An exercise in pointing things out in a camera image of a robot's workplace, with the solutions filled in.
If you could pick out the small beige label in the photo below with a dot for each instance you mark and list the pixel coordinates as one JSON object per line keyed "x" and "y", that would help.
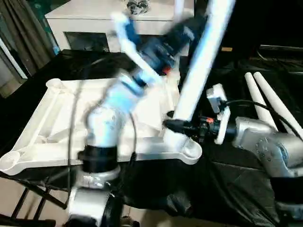
{"x": 226, "y": 49}

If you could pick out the black low shelf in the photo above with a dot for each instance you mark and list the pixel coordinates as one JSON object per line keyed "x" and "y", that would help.
{"x": 281, "y": 48}

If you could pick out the white plastic table leg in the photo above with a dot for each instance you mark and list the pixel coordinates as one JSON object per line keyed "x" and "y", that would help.
{"x": 258, "y": 99}
{"x": 179, "y": 9}
{"x": 274, "y": 99}
{"x": 203, "y": 71}

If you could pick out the clear bag of dark parts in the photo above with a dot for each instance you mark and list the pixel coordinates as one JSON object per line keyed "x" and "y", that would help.
{"x": 137, "y": 6}

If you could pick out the grey curtain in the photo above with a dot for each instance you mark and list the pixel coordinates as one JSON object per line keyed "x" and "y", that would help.
{"x": 21, "y": 42}

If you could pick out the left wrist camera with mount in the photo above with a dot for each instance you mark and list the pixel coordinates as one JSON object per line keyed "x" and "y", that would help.
{"x": 132, "y": 47}

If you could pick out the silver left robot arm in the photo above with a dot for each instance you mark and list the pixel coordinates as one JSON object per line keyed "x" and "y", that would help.
{"x": 106, "y": 123}

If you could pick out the black metal folding stand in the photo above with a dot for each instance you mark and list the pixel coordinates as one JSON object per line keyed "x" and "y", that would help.
{"x": 35, "y": 196}

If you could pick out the black work mat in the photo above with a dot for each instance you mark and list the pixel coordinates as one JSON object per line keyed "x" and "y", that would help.
{"x": 236, "y": 177}

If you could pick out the white plastic table top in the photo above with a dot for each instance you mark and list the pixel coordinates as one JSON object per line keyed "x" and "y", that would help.
{"x": 47, "y": 118}

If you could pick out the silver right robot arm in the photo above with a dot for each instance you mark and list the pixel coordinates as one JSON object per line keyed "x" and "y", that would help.
{"x": 265, "y": 137}

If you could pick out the white cabinet with glass doors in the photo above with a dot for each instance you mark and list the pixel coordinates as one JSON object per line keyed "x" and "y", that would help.
{"x": 82, "y": 21}

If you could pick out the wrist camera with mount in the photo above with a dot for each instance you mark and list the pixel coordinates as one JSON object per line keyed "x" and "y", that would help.
{"x": 132, "y": 47}
{"x": 220, "y": 106}

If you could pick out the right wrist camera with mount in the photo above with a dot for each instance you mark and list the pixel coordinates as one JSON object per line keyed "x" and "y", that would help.
{"x": 220, "y": 106}

